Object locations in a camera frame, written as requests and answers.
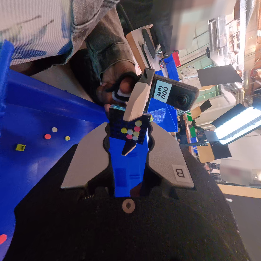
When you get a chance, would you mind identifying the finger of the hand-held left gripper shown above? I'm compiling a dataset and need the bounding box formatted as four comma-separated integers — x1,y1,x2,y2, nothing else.
123,82,153,122
122,141,137,157

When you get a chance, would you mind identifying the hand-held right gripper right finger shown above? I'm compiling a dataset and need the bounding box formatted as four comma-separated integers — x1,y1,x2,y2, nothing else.
146,122,195,188

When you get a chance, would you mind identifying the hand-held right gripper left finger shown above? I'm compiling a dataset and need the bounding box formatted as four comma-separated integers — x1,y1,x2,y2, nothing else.
61,122,113,189

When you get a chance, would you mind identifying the cluster of coloured round studs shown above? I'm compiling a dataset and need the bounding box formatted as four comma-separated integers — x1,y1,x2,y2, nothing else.
120,120,143,141

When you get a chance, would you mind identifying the black toy brick plate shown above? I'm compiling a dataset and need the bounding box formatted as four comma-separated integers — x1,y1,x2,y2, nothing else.
109,106,152,145

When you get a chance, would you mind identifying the large blue storage bin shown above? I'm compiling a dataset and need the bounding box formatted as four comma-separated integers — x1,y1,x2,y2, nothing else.
0,40,150,261

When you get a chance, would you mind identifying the person's left forearm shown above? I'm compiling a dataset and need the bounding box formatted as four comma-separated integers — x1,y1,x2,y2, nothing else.
85,8,136,82

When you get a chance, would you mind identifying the person's left hand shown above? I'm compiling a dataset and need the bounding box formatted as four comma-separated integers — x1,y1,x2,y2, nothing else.
95,61,141,112

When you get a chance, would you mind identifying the white power box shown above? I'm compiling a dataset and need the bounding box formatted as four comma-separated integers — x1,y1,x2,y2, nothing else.
180,65,200,88

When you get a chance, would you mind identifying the clear plastic bag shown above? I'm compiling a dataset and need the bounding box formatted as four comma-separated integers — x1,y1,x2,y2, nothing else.
150,108,167,123

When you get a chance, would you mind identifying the red storage bin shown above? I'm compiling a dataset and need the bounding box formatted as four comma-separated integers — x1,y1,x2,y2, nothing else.
172,52,181,68

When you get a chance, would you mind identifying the black light stand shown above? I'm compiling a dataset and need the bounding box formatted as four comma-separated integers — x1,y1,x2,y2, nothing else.
179,46,211,69

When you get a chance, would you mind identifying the small black photo flag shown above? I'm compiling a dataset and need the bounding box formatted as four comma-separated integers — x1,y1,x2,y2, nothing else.
211,141,232,161

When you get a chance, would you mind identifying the wooden board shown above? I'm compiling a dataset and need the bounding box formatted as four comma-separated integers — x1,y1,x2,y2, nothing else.
126,24,160,70

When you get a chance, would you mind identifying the black oblong pad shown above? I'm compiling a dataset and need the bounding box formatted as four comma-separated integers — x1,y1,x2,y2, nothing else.
141,28,157,60

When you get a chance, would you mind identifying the LED light panel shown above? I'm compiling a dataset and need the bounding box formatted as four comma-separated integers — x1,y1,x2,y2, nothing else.
211,102,261,145

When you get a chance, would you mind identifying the person's striped shirt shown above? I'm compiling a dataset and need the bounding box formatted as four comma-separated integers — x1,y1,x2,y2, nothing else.
0,0,121,66

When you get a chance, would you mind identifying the silver air duct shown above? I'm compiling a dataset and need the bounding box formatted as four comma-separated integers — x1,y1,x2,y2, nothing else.
208,17,223,56

